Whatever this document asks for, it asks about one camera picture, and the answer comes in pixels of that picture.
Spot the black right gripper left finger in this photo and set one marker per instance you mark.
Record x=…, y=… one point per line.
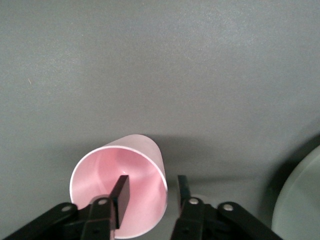
x=100, y=217

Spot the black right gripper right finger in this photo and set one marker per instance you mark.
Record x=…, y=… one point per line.
x=200, y=222

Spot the pink plastic cup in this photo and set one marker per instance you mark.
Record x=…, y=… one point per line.
x=140, y=175

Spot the pale green stockpot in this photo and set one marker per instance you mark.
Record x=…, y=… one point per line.
x=300, y=200

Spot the dark grey table mat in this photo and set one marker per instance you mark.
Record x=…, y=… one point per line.
x=150, y=62

